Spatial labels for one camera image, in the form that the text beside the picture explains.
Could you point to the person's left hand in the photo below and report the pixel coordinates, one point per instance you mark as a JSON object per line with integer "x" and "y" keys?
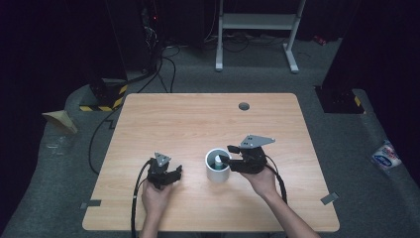
{"x": 155, "y": 200}

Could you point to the white and blue packet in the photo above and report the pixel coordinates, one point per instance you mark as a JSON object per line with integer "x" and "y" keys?
{"x": 385, "y": 157}

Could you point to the black stand with striped base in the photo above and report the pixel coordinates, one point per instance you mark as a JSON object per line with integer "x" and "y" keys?
{"x": 105, "y": 95}

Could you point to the person's right hand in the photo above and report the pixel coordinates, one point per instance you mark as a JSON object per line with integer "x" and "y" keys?
{"x": 262, "y": 183}

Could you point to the white metal stand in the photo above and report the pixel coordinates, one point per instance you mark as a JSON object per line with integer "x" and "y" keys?
{"x": 257, "y": 21}

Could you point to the tan cardboard piece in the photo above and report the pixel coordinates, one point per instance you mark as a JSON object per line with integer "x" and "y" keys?
{"x": 62, "y": 120}

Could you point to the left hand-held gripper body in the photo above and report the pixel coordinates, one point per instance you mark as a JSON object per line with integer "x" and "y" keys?
{"x": 158, "y": 170}

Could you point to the grey tape strip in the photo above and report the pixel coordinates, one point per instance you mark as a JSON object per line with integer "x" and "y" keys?
{"x": 329, "y": 198}
{"x": 92, "y": 203}

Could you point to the black stand base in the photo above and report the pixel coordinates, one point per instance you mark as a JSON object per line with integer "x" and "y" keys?
{"x": 340, "y": 100}

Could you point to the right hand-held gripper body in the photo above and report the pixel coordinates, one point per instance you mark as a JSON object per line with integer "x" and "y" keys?
{"x": 251, "y": 158}

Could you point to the white cup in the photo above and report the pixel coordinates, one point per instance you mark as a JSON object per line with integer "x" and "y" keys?
{"x": 218, "y": 175}

